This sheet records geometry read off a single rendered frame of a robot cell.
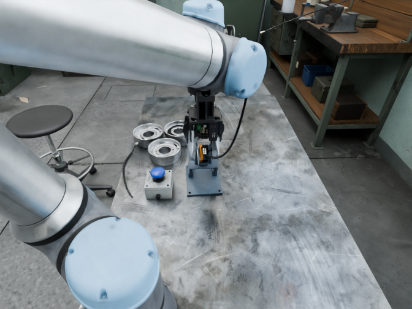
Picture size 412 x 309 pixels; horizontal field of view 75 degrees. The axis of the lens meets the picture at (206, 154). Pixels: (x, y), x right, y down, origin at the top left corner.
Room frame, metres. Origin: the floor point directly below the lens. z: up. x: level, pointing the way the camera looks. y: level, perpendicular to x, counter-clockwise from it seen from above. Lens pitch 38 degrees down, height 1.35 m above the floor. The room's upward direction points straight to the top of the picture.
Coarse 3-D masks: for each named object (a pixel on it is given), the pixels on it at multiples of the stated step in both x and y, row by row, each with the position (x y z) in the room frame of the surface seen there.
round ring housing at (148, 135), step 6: (138, 126) 0.82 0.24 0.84; (144, 126) 0.83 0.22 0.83; (150, 126) 0.84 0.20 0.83; (156, 126) 0.83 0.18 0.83; (132, 132) 0.78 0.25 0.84; (138, 132) 0.80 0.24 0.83; (144, 132) 0.80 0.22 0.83; (150, 132) 0.81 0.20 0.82; (156, 132) 0.80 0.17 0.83; (162, 132) 0.78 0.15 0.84; (138, 138) 0.74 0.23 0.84; (144, 138) 0.76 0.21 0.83; (150, 138) 0.76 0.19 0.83; (156, 138) 0.75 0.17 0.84; (138, 144) 0.76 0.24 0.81; (144, 144) 0.74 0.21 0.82
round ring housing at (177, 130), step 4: (168, 124) 0.84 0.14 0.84; (172, 124) 0.85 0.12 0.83; (176, 124) 0.85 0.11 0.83; (180, 124) 0.85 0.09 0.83; (164, 128) 0.81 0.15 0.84; (168, 128) 0.82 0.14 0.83; (176, 128) 0.83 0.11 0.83; (180, 128) 0.83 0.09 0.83; (164, 132) 0.79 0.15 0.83; (172, 132) 0.80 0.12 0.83; (176, 132) 0.82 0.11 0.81; (180, 132) 0.83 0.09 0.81; (168, 136) 0.77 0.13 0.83; (172, 136) 0.76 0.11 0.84; (176, 136) 0.76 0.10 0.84; (180, 136) 0.76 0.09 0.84; (184, 136) 0.76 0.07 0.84; (180, 140) 0.76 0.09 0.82; (184, 140) 0.76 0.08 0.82; (180, 144) 0.76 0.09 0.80
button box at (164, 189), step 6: (168, 174) 0.56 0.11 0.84; (150, 180) 0.53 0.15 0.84; (156, 180) 0.53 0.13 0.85; (162, 180) 0.53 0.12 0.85; (168, 180) 0.53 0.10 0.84; (144, 186) 0.51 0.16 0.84; (150, 186) 0.51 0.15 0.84; (156, 186) 0.51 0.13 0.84; (162, 186) 0.51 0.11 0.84; (168, 186) 0.51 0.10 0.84; (150, 192) 0.51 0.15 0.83; (156, 192) 0.51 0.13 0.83; (162, 192) 0.51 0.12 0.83; (168, 192) 0.51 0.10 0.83; (150, 198) 0.51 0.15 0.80; (156, 198) 0.50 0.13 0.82; (162, 198) 0.51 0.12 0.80; (168, 198) 0.51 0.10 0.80
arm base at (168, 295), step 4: (164, 284) 0.26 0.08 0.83; (164, 288) 0.23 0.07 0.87; (168, 288) 0.25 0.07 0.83; (164, 292) 0.22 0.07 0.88; (168, 292) 0.23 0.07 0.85; (164, 296) 0.21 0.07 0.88; (168, 296) 0.22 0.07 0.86; (172, 296) 0.23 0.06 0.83; (164, 300) 0.20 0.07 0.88; (168, 300) 0.21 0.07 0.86; (172, 300) 0.22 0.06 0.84; (164, 304) 0.20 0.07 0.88; (168, 304) 0.21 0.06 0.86; (172, 304) 0.21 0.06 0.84; (176, 304) 0.22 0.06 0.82; (160, 308) 0.19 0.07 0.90; (164, 308) 0.20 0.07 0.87; (168, 308) 0.20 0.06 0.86; (172, 308) 0.21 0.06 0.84; (176, 308) 0.21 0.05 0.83
